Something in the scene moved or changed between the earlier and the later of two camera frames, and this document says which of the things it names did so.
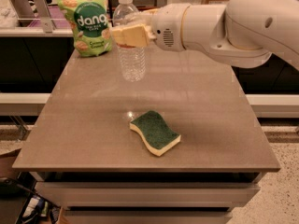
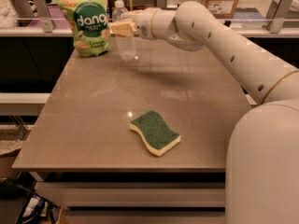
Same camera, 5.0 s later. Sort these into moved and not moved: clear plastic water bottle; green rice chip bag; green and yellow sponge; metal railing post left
Moved: clear plastic water bottle
Not moved: metal railing post left; green and yellow sponge; green rice chip bag
